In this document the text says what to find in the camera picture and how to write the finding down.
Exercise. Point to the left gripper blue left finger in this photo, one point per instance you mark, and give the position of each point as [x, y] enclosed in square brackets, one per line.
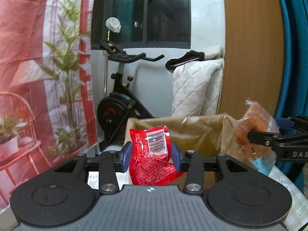
[123, 158]

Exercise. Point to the black exercise bike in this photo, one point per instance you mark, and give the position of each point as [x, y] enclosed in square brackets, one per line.
[114, 110]

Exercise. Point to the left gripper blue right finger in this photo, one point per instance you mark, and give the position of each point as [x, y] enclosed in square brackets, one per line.
[177, 157]

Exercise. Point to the wooden board panel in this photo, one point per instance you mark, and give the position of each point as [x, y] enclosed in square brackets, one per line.
[254, 55]

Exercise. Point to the teal curtain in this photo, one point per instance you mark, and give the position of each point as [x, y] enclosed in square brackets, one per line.
[293, 92]

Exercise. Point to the brown cardboard box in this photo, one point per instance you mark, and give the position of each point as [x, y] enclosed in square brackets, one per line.
[208, 135]

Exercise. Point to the red snack packet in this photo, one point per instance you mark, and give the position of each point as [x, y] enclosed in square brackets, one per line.
[150, 164]

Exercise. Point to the white quilted blanket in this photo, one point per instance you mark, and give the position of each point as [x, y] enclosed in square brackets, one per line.
[196, 85]

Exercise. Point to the green checked tablecloth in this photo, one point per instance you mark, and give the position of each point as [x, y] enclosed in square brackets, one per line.
[297, 217]

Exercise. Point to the orange clear-wrapped snack packet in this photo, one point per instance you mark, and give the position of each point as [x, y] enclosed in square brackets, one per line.
[258, 119]

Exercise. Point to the red printed backdrop cloth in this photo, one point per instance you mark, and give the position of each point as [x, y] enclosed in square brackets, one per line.
[47, 112]

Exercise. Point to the dark window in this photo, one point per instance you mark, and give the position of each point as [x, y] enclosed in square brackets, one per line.
[144, 23]

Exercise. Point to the black fuzzy garment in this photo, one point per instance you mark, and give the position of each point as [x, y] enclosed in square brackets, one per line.
[190, 56]

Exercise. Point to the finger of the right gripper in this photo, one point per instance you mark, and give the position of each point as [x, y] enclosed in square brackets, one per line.
[298, 123]
[268, 138]

